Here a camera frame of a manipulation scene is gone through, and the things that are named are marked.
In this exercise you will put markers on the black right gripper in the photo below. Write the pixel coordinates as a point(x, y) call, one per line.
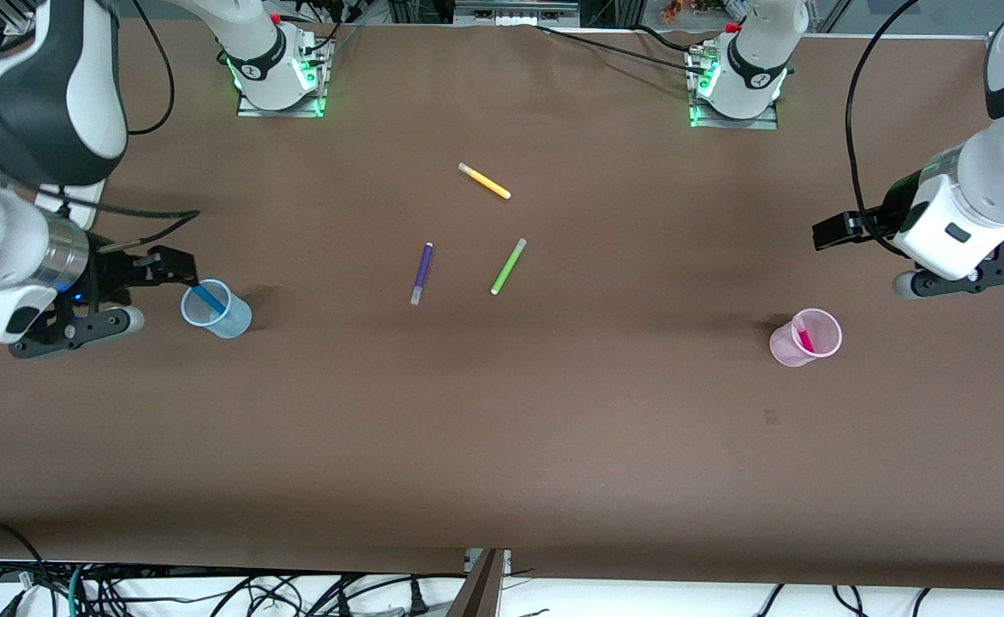
point(110, 270)

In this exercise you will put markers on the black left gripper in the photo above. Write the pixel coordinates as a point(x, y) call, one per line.
point(894, 208)

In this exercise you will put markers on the blue marker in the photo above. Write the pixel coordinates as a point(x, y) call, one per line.
point(209, 298)

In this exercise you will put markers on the pink marker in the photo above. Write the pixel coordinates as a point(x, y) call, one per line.
point(803, 336)

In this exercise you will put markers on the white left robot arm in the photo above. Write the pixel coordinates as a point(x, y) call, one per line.
point(999, 171)

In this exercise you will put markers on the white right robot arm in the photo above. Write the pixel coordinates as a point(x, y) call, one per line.
point(39, 86)

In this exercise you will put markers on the translucent blue plastic cup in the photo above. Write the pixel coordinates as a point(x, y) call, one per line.
point(228, 321)

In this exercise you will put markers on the translucent pink plastic cup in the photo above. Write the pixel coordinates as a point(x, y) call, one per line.
point(823, 338)

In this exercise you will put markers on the white desk lamp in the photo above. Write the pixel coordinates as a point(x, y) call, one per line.
point(82, 201)

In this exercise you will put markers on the purple marker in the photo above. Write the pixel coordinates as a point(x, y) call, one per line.
point(421, 272)

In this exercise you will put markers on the yellow marker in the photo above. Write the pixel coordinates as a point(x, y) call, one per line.
point(485, 181)

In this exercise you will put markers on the green marker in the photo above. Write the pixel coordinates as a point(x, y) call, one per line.
point(508, 266)

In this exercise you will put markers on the dark table support beam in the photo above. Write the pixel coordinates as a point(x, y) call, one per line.
point(478, 587)

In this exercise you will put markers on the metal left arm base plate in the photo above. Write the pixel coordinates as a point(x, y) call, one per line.
point(763, 122)

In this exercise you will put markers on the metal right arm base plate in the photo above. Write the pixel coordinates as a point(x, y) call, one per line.
point(249, 107)

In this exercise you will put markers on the aluminium frame rail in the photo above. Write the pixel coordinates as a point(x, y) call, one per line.
point(515, 12)

